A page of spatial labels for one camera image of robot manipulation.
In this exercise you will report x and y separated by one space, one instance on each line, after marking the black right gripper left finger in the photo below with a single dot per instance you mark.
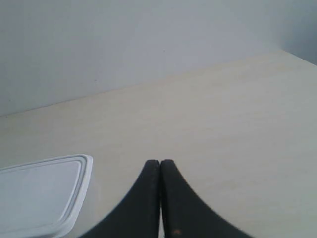
137 215

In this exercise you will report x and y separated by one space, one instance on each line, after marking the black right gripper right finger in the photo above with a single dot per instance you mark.
185 214

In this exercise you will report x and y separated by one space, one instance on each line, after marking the white lidded plastic container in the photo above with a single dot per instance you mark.
43 199

